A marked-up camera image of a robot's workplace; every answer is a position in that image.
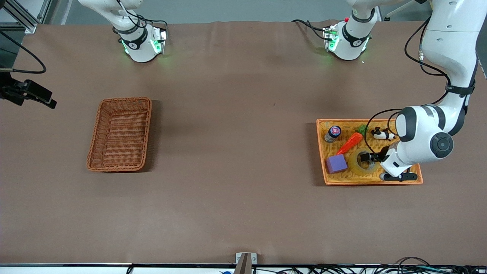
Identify yellow packing tape roll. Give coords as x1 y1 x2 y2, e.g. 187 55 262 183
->
349 150 382 175

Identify orange woven tray basket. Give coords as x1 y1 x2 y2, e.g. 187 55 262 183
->
316 119 423 186

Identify brown woven wicker basket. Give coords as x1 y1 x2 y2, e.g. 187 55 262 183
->
86 97 153 173

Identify black and white toy animal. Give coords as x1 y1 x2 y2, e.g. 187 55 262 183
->
371 127 397 142

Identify orange toy carrot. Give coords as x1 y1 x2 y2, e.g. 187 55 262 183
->
336 124 369 156

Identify purple foam cube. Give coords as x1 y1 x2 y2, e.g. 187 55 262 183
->
325 154 349 175

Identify small jar with blue lid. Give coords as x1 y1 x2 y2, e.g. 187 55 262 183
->
324 126 342 143

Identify large table cover sheet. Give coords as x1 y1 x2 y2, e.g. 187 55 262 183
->
0 20 487 266

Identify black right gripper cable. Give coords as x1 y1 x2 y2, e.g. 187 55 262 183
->
0 30 47 74

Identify black left gripper cable loop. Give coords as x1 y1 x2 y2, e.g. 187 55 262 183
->
364 108 402 153

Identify aluminium frame profile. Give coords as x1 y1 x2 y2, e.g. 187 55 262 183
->
0 0 52 34

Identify black looped floor cable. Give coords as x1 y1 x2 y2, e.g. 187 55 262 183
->
394 256 433 269

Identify black right arm base cable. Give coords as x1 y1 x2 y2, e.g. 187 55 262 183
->
114 0 169 32

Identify black arm base cable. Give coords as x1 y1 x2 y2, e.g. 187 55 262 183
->
114 0 169 32
292 19 328 41

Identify black left arm base cable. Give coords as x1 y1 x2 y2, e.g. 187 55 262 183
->
292 19 328 41

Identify metal bracket at table edge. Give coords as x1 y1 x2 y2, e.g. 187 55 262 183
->
234 252 258 274

